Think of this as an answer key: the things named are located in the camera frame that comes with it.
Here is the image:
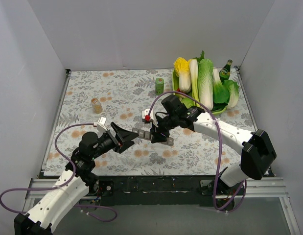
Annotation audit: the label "green cylindrical container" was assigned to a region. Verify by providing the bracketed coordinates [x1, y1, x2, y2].
[155, 78, 164, 95]

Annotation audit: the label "bok choy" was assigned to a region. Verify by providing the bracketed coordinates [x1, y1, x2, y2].
[213, 68, 230, 104]

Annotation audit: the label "yellow napa cabbage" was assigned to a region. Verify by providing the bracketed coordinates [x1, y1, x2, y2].
[173, 57, 191, 93]

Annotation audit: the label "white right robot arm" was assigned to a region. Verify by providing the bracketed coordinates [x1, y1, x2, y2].
[142, 94, 277, 195]

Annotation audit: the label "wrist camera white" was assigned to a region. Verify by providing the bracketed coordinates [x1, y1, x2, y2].
[141, 109, 157, 127]
[96, 117, 108, 132]

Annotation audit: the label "white green leek stalk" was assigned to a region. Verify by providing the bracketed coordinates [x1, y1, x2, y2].
[189, 59, 199, 101]

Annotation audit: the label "large green napa cabbage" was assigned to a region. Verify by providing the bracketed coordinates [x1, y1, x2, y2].
[198, 58, 213, 110]

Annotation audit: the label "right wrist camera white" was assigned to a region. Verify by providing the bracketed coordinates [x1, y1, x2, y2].
[141, 109, 157, 127]

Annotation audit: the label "small round green cabbage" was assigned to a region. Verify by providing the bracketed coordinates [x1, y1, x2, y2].
[181, 97, 194, 108]

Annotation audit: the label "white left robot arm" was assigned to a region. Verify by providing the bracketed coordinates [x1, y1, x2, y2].
[14, 122, 139, 235]

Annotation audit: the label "clear pill bottle gold capsules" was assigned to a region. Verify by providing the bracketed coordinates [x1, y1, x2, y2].
[91, 98, 103, 114]

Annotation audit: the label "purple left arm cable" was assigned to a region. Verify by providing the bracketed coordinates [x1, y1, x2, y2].
[0, 123, 117, 223]

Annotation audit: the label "green plastic basin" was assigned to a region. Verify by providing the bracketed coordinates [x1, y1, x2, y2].
[172, 70, 227, 115]

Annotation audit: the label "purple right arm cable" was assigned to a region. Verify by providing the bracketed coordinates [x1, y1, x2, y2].
[150, 91, 247, 212]

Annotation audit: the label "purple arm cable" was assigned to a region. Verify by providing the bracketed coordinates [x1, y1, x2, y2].
[0, 123, 117, 223]
[150, 91, 247, 212]

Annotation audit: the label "floral tablecloth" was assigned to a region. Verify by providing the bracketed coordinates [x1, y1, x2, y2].
[44, 69, 241, 176]

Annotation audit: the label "green Perrier glass bottle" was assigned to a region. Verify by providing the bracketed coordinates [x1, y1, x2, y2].
[219, 59, 233, 83]

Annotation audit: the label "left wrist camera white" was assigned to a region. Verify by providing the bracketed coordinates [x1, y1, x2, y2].
[96, 117, 108, 132]

